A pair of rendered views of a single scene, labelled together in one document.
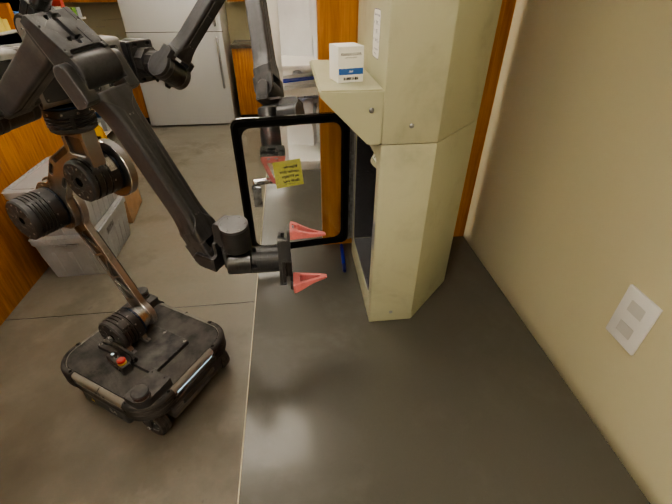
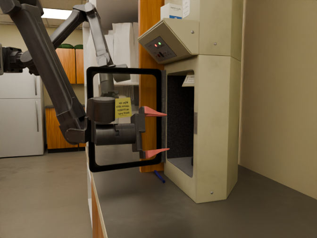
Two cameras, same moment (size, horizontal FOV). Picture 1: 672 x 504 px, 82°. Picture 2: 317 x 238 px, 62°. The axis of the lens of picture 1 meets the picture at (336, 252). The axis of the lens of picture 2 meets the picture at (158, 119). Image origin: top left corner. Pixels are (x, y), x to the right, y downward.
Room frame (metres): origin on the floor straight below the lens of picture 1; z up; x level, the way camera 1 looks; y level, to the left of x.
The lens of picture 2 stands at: (-0.06, 0.20, 1.30)
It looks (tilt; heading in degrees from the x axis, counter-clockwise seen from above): 6 degrees down; 348
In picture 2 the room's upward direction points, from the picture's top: straight up
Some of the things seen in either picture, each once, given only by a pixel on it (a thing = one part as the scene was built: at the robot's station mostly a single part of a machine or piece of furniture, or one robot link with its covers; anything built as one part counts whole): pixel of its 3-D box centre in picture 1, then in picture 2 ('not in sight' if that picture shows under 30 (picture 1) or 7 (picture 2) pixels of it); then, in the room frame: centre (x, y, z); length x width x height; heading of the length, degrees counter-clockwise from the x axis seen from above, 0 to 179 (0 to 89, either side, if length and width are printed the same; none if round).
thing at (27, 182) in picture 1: (70, 193); not in sight; (2.34, 1.78, 0.49); 0.60 x 0.42 x 0.33; 6
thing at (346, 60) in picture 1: (346, 62); (171, 16); (0.79, -0.02, 1.54); 0.05 x 0.05 x 0.06; 20
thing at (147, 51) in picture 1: (150, 61); (20, 60); (1.37, 0.60, 1.45); 0.09 x 0.08 x 0.12; 154
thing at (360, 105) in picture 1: (341, 97); (163, 45); (0.87, -0.01, 1.46); 0.32 x 0.11 x 0.10; 6
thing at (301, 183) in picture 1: (295, 188); (126, 118); (0.99, 0.11, 1.19); 0.30 x 0.01 x 0.40; 103
